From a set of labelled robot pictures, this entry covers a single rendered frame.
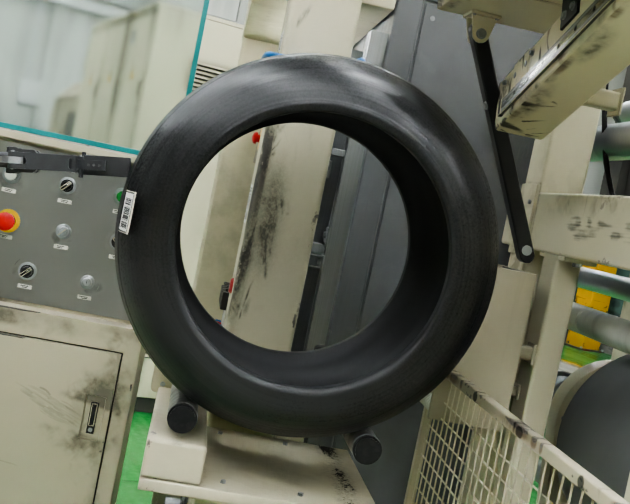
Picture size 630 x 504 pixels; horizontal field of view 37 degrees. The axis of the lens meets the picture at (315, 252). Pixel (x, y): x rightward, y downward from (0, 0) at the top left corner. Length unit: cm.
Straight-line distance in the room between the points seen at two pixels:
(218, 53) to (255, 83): 359
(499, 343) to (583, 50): 59
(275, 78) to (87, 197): 87
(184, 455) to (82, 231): 84
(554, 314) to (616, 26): 63
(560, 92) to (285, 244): 56
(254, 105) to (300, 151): 42
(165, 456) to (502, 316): 69
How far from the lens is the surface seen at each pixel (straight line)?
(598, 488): 114
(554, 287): 182
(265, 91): 136
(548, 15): 171
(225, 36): 497
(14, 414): 217
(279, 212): 175
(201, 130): 135
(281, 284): 176
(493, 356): 179
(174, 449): 143
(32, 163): 144
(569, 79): 155
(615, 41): 144
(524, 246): 178
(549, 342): 183
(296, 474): 160
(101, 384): 213
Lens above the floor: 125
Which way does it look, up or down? 3 degrees down
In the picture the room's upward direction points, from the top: 12 degrees clockwise
